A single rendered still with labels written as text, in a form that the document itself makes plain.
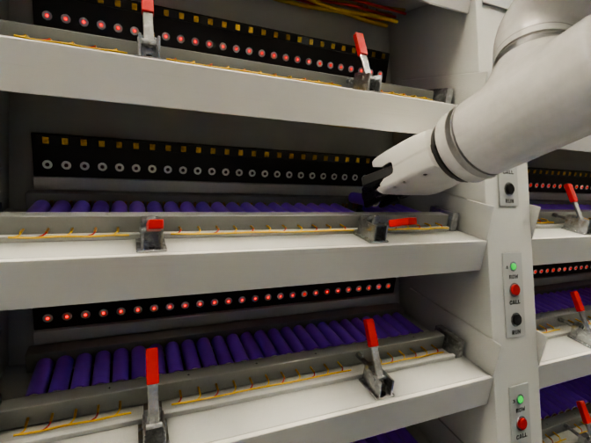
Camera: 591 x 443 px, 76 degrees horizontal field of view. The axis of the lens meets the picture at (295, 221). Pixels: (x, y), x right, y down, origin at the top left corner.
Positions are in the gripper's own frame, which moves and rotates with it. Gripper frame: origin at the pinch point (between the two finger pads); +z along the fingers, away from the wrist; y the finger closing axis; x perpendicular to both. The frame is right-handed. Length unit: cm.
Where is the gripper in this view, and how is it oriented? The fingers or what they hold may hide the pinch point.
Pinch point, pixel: (379, 193)
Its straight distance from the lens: 57.5
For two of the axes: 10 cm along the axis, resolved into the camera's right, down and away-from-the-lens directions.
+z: -3.9, 2.6, 8.9
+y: -9.2, 0.1, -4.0
